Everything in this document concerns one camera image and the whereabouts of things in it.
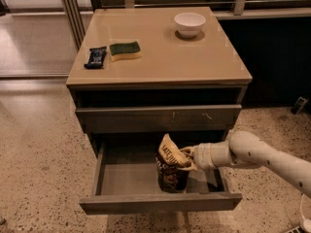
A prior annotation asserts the green yellow sponge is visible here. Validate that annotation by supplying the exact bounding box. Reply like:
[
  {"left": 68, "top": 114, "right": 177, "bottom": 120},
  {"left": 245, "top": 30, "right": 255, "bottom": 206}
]
[{"left": 110, "top": 41, "right": 141, "bottom": 61}]

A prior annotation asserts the open middle drawer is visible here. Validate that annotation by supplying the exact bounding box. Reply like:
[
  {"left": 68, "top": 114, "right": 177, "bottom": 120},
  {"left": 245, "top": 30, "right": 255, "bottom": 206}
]
[{"left": 80, "top": 144, "right": 242, "bottom": 215}]

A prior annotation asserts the dark blue snack bar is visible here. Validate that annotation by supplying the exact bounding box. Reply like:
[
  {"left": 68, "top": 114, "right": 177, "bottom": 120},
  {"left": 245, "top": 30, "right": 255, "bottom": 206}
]
[{"left": 84, "top": 47, "right": 107, "bottom": 69}]

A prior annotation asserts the brown chip bag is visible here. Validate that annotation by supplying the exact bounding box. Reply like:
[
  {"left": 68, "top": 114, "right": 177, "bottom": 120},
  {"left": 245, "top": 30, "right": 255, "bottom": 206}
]
[{"left": 155, "top": 134, "right": 192, "bottom": 193}]

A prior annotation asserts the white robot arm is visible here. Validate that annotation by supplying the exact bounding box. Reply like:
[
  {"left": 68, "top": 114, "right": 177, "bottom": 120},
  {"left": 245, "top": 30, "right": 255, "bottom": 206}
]
[{"left": 183, "top": 131, "right": 311, "bottom": 197}]

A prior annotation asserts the small dark floor object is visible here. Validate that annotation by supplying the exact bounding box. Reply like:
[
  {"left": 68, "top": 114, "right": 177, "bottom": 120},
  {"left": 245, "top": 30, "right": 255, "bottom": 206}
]
[{"left": 291, "top": 96, "right": 308, "bottom": 115}]

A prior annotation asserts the grey drawer cabinet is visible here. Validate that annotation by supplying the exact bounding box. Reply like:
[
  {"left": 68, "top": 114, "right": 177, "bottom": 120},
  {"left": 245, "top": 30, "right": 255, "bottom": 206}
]
[{"left": 65, "top": 6, "right": 253, "bottom": 160}]

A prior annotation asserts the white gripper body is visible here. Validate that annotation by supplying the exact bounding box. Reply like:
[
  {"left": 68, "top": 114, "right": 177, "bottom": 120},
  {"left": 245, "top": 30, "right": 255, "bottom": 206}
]
[{"left": 193, "top": 141, "right": 232, "bottom": 171}]

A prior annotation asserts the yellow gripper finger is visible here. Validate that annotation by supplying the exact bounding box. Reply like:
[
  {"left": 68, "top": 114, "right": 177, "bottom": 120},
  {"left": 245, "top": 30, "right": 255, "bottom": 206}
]
[
  {"left": 181, "top": 147, "right": 195, "bottom": 158},
  {"left": 177, "top": 162, "right": 197, "bottom": 172}
]

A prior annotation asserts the white ceramic bowl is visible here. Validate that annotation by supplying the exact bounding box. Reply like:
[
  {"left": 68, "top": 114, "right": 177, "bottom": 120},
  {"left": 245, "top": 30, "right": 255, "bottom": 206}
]
[{"left": 174, "top": 13, "right": 206, "bottom": 38}]

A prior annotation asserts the white cable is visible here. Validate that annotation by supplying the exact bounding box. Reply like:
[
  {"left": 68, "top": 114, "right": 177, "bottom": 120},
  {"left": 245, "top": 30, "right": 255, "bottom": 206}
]
[{"left": 298, "top": 192, "right": 311, "bottom": 233}]

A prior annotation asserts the closed upper drawer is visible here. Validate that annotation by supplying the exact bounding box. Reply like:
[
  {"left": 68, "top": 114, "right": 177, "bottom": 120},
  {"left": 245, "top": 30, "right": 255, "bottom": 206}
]
[{"left": 76, "top": 105, "right": 242, "bottom": 133}]

